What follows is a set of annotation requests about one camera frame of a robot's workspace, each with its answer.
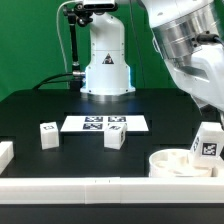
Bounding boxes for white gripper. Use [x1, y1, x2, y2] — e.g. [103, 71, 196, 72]
[165, 44, 224, 112]

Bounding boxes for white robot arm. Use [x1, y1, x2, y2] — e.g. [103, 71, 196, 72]
[81, 0, 224, 112]

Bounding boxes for white tag sheet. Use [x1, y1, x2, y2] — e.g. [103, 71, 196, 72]
[61, 115, 149, 132]

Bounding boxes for white camera on stand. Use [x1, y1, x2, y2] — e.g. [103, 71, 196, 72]
[83, 0, 117, 11]

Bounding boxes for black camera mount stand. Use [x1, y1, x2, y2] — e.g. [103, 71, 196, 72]
[63, 3, 92, 91]

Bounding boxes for black cables on table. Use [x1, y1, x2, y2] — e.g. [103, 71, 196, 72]
[32, 72, 75, 91]

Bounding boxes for white cable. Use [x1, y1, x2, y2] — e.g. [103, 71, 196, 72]
[55, 0, 83, 74]

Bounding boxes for white U-shaped obstacle wall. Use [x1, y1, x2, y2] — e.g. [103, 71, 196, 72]
[0, 145, 224, 204]

